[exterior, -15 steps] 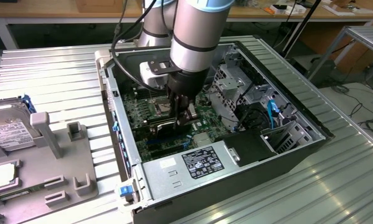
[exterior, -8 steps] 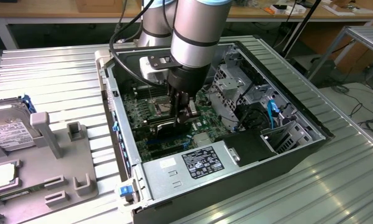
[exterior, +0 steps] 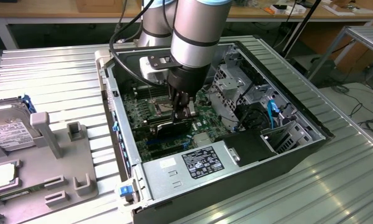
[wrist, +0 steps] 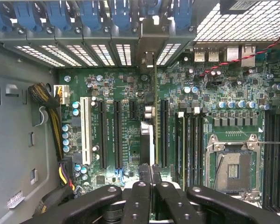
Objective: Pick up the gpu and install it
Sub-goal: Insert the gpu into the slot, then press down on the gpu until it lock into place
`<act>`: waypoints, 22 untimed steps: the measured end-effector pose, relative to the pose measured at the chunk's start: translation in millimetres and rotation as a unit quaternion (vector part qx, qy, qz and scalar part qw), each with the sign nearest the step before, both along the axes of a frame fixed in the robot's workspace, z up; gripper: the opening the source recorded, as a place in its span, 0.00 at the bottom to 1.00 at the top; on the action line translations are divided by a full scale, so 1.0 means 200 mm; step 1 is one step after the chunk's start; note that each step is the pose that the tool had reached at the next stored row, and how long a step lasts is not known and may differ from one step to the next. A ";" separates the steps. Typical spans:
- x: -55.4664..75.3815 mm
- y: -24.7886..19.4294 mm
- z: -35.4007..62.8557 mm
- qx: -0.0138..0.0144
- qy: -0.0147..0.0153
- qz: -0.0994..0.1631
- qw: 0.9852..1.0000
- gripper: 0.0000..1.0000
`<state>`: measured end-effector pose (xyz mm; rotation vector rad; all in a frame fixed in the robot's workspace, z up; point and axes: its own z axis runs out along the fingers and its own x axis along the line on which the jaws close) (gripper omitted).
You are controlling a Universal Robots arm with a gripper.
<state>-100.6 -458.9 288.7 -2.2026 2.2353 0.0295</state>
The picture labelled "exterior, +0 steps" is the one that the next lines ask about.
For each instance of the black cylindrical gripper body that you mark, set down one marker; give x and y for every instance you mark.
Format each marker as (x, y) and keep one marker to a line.
(189, 79)

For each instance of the graphics card with black shroud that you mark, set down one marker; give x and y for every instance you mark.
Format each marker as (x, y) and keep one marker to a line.
(173, 129)

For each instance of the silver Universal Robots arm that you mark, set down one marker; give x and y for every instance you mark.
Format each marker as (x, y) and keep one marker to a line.
(198, 35)

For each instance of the CPU socket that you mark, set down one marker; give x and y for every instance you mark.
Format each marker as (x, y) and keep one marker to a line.
(161, 108)

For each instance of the green motherboard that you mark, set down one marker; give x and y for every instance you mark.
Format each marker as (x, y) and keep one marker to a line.
(205, 112)

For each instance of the thin metal locking lever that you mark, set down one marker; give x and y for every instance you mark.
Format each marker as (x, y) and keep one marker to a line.
(150, 95)

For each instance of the black RAM slot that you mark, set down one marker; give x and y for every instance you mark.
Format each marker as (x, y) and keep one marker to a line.
(141, 95)
(140, 89)

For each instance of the small silver heat sink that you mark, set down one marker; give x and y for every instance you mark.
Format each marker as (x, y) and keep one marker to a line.
(202, 138)

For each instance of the blue expansion slot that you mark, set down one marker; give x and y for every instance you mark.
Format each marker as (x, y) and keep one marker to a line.
(158, 142)

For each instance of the black expansion slot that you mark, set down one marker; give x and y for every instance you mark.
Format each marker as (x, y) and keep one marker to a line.
(170, 152)

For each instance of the blue slot retainer clip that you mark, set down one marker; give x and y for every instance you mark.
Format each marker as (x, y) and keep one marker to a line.
(121, 146)
(114, 128)

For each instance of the black plastic shroud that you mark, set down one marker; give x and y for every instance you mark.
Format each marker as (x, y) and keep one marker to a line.
(245, 148)

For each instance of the silver power supply unit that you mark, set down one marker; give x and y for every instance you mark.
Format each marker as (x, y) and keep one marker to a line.
(164, 179)

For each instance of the silver disk bay with grille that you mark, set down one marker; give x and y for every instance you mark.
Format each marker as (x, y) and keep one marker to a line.
(285, 140)

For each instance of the open black PC case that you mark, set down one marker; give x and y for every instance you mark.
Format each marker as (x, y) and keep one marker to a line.
(266, 177)

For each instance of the orange and white box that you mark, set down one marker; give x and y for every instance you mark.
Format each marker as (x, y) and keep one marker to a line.
(272, 11)

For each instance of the black box on floor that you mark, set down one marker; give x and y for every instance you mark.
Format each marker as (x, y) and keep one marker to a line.
(313, 67)

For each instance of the blue case latch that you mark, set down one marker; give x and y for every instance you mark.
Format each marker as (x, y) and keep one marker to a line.
(125, 191)

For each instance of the black stand pole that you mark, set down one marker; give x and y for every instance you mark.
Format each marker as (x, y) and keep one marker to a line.
(304, 21)

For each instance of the grey plastic parts rack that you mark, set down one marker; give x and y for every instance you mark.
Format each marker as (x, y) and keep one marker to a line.
(49, 168)

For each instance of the long wooden desk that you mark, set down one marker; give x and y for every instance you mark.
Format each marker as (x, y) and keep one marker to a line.
(49, 9)

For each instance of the hard disk with blue carrier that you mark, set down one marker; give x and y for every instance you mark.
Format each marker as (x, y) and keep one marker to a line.
(5, 126)

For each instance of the flat cardboard tray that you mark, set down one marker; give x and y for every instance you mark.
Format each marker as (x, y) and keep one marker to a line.
(338, 8)

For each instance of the green loose RAM stick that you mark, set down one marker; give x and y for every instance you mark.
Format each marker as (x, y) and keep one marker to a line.
(21, 193)

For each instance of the silver CPU chip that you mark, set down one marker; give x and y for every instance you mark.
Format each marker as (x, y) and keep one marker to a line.
(0, 176)

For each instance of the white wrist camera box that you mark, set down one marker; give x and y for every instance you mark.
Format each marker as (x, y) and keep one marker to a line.
(152, 74)

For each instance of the black intrusion switch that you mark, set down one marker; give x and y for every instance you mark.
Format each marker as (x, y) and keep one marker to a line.
(114, 93)

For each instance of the metal frame slat table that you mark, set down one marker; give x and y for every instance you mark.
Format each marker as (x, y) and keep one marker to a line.
(369, 35)

